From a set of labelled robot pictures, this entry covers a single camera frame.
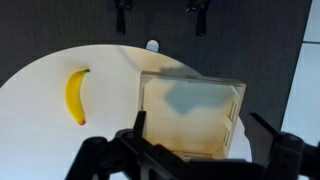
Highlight yellow banana plush toy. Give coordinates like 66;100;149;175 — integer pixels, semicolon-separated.
65;69;90;126

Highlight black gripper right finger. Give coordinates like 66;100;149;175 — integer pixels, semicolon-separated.
247;113;280;166

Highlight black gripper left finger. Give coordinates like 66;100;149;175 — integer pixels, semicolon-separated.
133;111;147;137

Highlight light wooden tray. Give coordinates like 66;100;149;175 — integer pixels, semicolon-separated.
138;71;246;161

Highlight round white table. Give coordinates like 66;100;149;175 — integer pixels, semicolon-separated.
0;45;252;180

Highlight black blue clamp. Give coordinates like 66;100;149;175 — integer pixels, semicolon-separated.
114;0;134;35

